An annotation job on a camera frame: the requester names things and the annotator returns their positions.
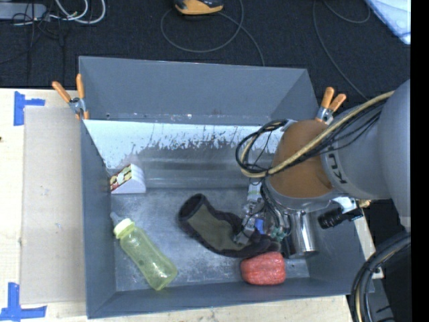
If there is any yellow-green baby bottle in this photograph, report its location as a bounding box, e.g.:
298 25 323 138
109 211 179 291

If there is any white printed small box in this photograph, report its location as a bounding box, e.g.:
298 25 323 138
109 163 147 195

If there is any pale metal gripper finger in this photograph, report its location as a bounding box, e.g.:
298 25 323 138
233 227 255 245
241 203 255 223

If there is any shiny metal cup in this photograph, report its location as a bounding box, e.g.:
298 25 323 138
284 209 320 260

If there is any red toy pepper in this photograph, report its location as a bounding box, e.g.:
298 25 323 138
239 251 287 286

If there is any black cylinder on white bracket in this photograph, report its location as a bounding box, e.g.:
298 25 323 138
317 195 371 230

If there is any olive green cloth dark trim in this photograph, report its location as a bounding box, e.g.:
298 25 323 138
177 193 282 259

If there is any pale cardboard board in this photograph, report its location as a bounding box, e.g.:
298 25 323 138
19 105 88 305

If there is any grey metal bin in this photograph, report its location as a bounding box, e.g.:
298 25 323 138
77 55 375 319

